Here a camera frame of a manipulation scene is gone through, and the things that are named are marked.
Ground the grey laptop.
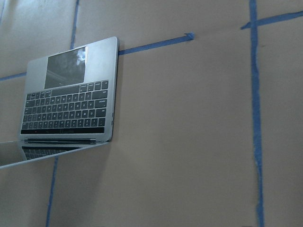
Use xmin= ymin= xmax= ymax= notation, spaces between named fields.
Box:
xmin=0 ymin=36 xmax=119 ymax=168

